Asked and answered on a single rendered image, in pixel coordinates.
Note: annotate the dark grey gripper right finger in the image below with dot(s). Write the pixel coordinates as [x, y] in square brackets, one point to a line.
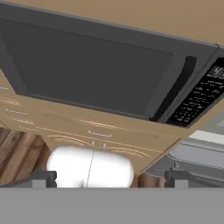
[171, 176]

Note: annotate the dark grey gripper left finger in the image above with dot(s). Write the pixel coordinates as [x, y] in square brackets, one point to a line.
[48, 176]

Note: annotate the tan wooden cupboard door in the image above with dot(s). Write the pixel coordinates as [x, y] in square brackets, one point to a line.
[67, 141]
[145, 160]

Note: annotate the grey stainless appliance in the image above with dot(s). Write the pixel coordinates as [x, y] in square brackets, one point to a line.
[198, 157]

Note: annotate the white rounded cylinder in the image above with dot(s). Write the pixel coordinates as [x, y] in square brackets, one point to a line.
[87, 167]

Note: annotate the wide tan wooden drawer front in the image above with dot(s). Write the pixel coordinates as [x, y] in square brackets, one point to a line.
[131, 132]

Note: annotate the small tan wooden drawer front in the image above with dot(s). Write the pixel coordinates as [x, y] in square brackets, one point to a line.
[29, 105]
[11, 124]

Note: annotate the dark grey microwave door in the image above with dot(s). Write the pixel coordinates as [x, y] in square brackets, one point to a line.
[87, 70]

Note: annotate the dark grey microwave oven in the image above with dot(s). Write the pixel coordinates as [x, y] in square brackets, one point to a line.
[163, 43]

